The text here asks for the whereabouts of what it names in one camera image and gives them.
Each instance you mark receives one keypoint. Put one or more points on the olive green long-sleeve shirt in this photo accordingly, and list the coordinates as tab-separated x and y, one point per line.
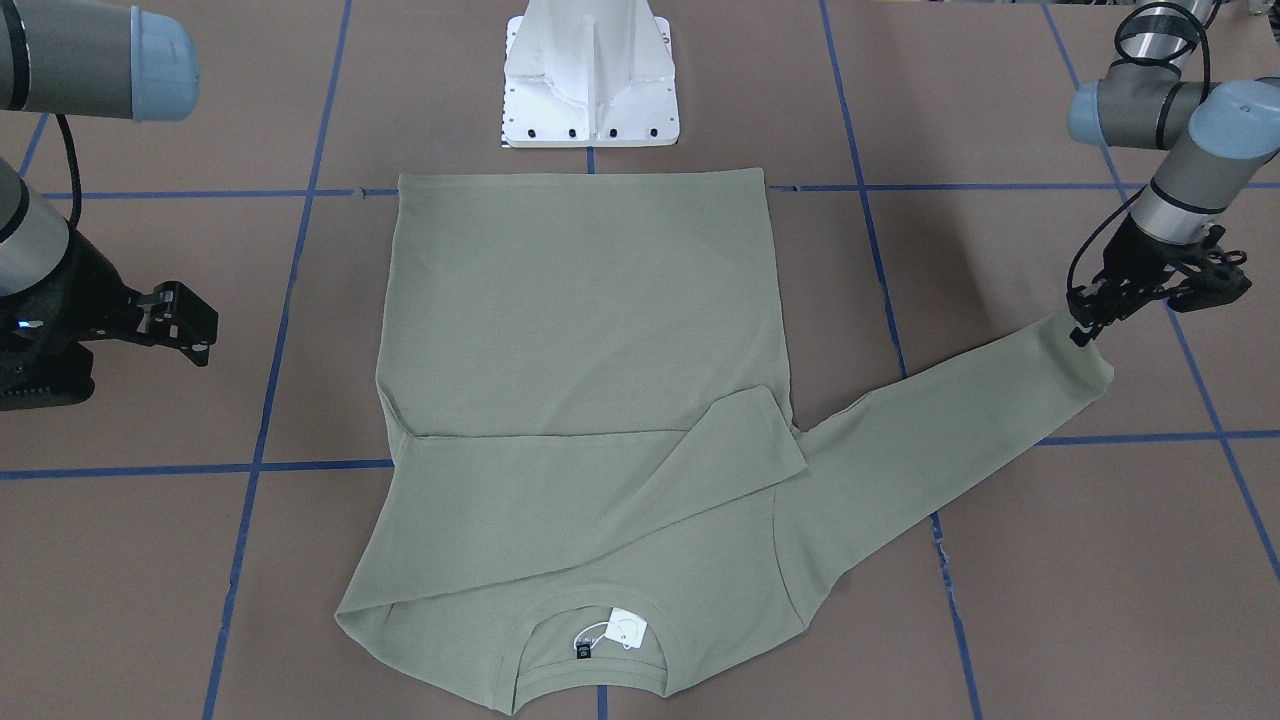
587	393

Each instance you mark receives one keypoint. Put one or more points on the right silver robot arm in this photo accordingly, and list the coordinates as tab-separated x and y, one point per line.
81	59

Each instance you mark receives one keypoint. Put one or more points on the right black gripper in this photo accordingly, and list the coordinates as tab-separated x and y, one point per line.
82	289

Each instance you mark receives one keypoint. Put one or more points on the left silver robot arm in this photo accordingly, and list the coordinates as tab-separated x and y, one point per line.
1158	94

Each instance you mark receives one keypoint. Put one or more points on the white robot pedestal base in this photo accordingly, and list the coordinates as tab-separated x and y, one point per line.
583	74

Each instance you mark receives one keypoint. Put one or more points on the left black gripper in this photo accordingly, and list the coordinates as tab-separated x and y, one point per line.
1140	256

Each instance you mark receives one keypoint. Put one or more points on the white shirt hang tag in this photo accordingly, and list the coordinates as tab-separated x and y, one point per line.
622	627

